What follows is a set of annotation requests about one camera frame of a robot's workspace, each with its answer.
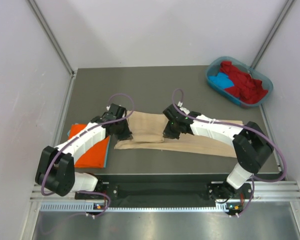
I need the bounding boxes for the beige t shirt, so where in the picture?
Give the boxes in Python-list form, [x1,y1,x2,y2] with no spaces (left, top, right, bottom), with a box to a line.
[114,111,242,158]

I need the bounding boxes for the red t shirt in basket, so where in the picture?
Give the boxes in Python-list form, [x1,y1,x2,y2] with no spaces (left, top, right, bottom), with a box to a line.
[219,61,269,105]

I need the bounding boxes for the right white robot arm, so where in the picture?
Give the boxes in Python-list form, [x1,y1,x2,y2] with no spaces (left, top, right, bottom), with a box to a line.
[163,104,274,198]

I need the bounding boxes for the light blue folded t shirt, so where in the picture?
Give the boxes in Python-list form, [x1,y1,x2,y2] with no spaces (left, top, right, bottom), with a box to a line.
[67,122,112,169]

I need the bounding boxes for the orange folded t shirt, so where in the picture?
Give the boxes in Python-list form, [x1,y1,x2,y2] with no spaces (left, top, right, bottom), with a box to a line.
[68,123,111,169]

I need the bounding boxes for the slotted grey cable duct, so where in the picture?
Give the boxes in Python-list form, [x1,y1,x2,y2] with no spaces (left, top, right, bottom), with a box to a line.
[39,201,243,213]

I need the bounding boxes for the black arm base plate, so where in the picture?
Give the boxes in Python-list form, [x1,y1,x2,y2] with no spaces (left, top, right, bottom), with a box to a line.
[74,173,253,202]

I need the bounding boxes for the teal plastic basket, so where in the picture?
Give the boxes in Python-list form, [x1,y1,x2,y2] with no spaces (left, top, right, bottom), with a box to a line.
[205,56,274,109]

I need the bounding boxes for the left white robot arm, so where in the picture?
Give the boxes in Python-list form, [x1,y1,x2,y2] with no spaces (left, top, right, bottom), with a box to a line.
[34,103,132,199]

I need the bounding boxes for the aluminium corner post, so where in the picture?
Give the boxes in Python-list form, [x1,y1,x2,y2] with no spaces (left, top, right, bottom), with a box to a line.
[250,0,296,69]
[26,0,75,76]

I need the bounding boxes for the aluminium frame rail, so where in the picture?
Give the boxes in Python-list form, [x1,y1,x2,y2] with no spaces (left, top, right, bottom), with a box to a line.
[29,181,300,203]

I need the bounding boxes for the left aluminium corner post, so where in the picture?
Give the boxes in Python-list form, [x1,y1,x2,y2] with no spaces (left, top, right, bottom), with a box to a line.
[26,0,75,76]

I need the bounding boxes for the right aluminium corner post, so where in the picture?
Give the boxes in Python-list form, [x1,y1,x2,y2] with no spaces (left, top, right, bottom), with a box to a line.
[250,0,296,69]

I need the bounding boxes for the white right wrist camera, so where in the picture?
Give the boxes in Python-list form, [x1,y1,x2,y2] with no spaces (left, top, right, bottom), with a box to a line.
[177,101,191,113]

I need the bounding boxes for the blue t shirt in basket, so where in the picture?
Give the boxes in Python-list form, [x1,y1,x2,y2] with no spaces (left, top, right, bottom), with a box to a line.
[208,72,235,90]

